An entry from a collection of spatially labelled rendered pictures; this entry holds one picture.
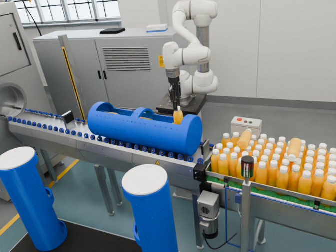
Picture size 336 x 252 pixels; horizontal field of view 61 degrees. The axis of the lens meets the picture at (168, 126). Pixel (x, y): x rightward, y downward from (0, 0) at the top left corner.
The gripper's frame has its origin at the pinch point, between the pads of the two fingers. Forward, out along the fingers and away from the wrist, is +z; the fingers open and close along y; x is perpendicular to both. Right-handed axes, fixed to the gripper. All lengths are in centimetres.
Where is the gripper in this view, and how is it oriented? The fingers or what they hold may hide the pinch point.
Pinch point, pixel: (177, 104)
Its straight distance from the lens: 192.2
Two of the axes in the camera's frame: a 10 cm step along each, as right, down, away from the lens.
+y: -4.7, 4.8, -7.4
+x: 8.7, 1.4, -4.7
